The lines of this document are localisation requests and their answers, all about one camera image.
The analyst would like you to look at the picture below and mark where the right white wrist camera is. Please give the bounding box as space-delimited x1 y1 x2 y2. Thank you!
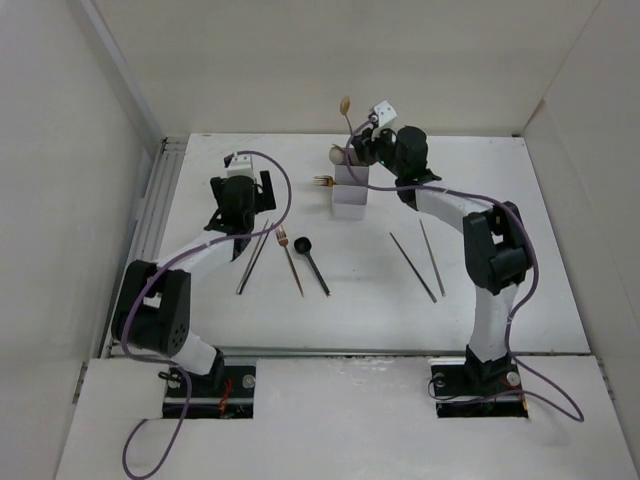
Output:
369 100 397 129

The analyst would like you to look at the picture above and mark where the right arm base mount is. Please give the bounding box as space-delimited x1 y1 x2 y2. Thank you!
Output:
428 364 528 419

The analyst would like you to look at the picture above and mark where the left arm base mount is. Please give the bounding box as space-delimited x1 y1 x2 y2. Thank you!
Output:
158 364 256 420

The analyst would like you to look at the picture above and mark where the purple cable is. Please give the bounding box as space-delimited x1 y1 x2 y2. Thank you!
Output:
345 115 585 424
119 150 293 476

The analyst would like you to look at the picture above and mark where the gold green-handled fork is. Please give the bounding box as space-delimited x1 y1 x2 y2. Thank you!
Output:
312 175 336 188

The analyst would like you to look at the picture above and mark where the left black chopstick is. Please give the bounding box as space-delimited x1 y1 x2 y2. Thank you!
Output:
236 223 275 295

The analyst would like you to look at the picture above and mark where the aluminium rail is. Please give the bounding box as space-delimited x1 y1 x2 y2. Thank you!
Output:
221 346 465 364
97 136 188 358

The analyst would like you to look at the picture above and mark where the black spoon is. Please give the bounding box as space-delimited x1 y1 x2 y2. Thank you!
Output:
294 237 332 297

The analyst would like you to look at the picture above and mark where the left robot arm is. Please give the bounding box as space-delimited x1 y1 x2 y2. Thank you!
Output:
111 170 276 397

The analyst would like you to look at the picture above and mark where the aluminium rail front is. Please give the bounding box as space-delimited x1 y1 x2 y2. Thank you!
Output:
221 346 465 364

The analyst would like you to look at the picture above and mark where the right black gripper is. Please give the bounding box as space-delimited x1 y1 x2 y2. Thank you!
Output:
351 122 406 179

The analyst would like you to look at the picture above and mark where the aluminium rail left side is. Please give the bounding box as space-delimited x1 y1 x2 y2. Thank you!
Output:
97 136 188 358

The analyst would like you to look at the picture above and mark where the white three-compartment container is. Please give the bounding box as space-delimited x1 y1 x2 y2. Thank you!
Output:
331 165 369 220

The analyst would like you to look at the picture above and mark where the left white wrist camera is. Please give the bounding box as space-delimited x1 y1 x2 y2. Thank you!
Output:
223 152 255 180

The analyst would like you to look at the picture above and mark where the black chopstick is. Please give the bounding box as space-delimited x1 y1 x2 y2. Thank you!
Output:
389 232 437 304
236 223 275 295

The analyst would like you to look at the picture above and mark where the right black chopstick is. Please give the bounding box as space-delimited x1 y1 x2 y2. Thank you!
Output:
389 232 437 304

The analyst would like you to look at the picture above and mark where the gold green-handled spoon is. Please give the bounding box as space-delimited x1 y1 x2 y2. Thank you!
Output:
339 95 354 136

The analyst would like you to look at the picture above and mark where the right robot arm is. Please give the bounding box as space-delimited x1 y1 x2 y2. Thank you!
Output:
345 124 535 394

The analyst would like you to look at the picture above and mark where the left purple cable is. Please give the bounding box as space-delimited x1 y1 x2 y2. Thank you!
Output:
119 150 293 476

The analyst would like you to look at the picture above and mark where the rose gold fork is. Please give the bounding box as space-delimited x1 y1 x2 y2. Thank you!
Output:
275 225 304 296

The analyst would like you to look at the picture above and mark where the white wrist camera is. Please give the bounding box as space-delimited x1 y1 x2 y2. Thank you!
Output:
369 100 397 129
223 152 255 180

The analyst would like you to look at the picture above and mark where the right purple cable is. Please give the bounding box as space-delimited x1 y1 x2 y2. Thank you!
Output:
345 115 585 424

